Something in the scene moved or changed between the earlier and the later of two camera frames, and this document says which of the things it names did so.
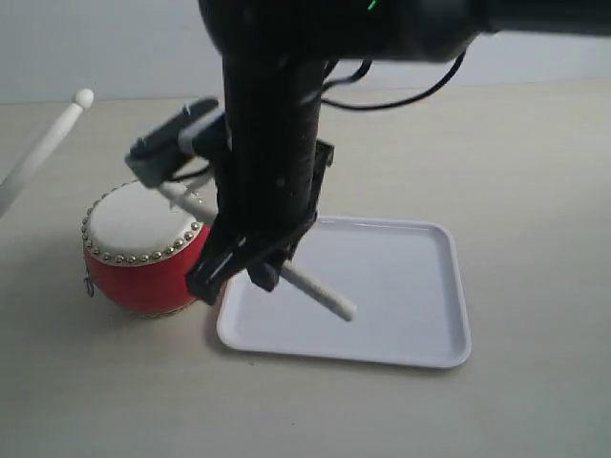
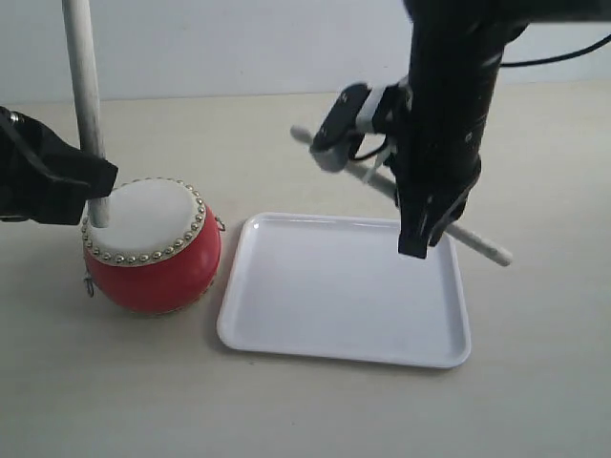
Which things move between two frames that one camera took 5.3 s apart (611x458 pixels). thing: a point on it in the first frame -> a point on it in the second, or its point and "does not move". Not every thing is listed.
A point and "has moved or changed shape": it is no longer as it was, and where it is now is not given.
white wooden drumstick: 21,176 has moved or changed shape
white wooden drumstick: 298,279 -> 385,186
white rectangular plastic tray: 409,281 does not move
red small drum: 137,249 does not move
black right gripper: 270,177 -> 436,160
